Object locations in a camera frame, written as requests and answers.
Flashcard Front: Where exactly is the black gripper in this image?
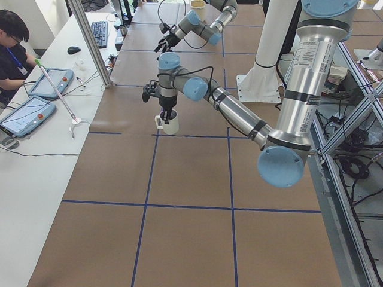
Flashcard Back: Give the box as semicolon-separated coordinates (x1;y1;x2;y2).
159;96;177;124
154;31;180;53

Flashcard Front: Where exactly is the white ceramic mug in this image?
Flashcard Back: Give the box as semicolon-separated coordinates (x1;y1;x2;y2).
154;109;179;135

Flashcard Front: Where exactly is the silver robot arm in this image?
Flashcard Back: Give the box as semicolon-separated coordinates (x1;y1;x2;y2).
154;1;238;53
154;1;357;188

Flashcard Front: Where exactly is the cream white plastic bin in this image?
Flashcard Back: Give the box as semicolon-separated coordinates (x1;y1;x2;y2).
190;0;207;22

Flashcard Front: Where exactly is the black computer keyboard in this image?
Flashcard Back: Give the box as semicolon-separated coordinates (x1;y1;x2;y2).
90;20;108;48

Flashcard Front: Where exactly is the black computer mouse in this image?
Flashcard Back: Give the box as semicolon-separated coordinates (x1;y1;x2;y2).
67;46;81;55

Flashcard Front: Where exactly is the upper teach pendant tablet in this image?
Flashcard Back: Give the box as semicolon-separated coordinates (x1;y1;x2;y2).
27;68;75;101

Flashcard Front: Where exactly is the teach pendant tablet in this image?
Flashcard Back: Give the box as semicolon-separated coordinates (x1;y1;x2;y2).
1;96;57;138
27;68;75;101

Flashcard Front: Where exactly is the purple thin rod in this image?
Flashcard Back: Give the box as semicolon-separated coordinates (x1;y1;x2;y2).
34;59;81;124

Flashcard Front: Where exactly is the lower teach pendant tablet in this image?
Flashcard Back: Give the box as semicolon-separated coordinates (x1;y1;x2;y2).
1;96;57;138

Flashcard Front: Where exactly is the seated person black shirt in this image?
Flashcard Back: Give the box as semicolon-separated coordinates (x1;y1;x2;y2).
1;10;36;106

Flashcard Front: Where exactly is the stack of magazines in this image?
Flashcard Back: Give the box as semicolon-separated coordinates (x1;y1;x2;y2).
322;64;349;94

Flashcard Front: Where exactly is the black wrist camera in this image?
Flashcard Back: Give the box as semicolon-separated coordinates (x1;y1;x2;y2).
142;80;159;103
159;22;171;34

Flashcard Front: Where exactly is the black camera cable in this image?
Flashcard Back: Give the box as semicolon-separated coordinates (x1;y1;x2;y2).
157;66;215;90
157;0;210;50

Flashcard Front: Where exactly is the aluminium frame post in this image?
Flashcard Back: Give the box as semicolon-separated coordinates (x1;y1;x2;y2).
68;0;112;88

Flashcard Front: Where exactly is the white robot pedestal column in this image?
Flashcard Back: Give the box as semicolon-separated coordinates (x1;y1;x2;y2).
237;0;298;103

